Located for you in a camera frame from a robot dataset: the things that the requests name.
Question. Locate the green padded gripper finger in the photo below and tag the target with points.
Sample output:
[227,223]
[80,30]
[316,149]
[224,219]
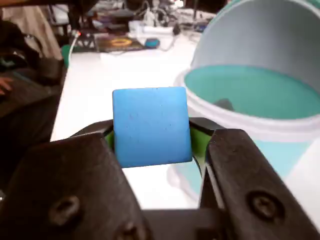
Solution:
[250,180]

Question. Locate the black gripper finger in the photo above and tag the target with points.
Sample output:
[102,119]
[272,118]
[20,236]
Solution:
[60,180]

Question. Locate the blue lego block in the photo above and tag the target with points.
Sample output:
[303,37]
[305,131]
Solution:
[150,127]

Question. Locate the teal whale shaped bin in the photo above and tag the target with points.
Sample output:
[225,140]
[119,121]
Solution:
[250,82]

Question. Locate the person's bare hand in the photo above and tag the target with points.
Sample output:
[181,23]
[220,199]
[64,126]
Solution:
[5,85]

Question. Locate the green table clamp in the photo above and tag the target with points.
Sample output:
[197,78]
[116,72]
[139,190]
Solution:
[65,56]

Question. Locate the blue round gadget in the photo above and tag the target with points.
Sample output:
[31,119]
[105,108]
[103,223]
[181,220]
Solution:
[152,43]

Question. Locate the black computer mouse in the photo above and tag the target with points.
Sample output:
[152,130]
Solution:
[176,28]

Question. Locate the white power strip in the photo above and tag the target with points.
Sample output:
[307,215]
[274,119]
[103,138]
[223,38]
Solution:
[152,28]

